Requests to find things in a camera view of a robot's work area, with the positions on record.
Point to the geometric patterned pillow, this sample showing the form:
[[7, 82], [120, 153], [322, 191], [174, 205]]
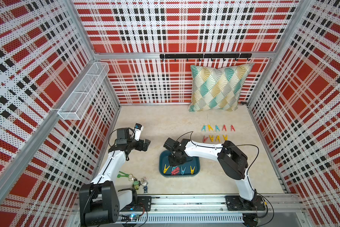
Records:
[[217, 88]]

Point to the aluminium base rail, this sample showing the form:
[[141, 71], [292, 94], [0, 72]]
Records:
[[270, 210]]

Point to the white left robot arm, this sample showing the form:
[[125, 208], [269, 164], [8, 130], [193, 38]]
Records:
[[100, 203]]

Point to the yellow clothespin in box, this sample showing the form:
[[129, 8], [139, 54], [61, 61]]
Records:
[[165, 169]]

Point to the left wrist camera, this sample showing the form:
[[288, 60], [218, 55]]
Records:
[[138, 129]]

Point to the black hook rail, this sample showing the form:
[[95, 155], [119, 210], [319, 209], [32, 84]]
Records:
[[235, 56]]

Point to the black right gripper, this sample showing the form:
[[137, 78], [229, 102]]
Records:
[[173, 163]]

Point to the rabbit figurine keychain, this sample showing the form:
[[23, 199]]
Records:
[[144, 184]]

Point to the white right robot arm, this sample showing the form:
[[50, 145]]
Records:
[[232, 160]]

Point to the green figurine keychain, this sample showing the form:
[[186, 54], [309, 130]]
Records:
[[136, 184]]

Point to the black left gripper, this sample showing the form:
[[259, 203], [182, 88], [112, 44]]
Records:
[[139, 147]]

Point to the teal plastic storage box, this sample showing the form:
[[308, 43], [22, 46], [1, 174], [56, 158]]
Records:
[[163, 160]]

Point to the red clothespin in box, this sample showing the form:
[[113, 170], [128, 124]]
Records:
[[175, 170]]

